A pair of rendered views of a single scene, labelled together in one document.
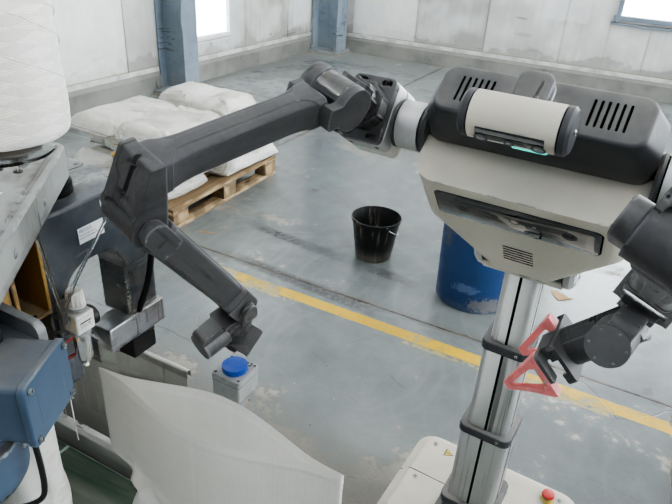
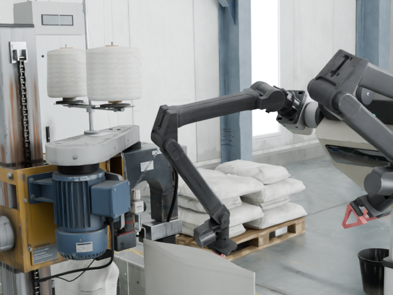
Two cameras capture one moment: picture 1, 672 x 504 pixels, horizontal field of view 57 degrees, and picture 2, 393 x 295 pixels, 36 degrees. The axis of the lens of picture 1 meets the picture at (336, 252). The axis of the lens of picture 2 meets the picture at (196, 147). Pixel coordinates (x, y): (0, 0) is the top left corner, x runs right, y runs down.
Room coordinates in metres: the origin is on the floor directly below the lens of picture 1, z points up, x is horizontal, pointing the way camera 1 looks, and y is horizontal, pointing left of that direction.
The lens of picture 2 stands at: (-0.94, -0.46, 1.66)
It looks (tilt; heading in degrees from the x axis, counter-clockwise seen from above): 9 degrees down; 20
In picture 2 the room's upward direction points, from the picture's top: 1 degrees counter-clockwise
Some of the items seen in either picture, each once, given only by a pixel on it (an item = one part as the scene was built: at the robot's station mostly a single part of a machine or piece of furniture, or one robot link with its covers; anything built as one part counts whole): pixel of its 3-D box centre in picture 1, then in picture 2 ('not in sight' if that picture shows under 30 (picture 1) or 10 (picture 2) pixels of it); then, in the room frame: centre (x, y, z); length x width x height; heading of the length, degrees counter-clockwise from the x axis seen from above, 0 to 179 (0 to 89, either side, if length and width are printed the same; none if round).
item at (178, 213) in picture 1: (183, 176); (228, 230); (4.12, 1.13, 0.07); 1.20 x 0.82 x 0.14; 155
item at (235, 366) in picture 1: (235, 367); not in sight; (1.12, 0.22, 0.84); 0.06 x 0.06 x 0.02
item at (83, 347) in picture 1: (83, 345); (137, 222); (0.84, 0.42, 1.11); 0.03 x 0.03 x 0.06
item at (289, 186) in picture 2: not in sight; (266, 188); (4.31, 0.82, 0.44); 0.68 x 0.44 x 0.15; 153
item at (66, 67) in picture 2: not in sight; (67, 72); (0.81, 0.64, 1.61); 0.15 x 0.14 x 0.17; 63
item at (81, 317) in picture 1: (80, 326); (137, 211); (0.84, 0.42, 1.14); 0.05 x 0.04 x 0.16; 153
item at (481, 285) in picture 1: (481, 242); not in sight; (2.88, -0.76, 0.32); 0.51 x 0.48 x 0.65; 153
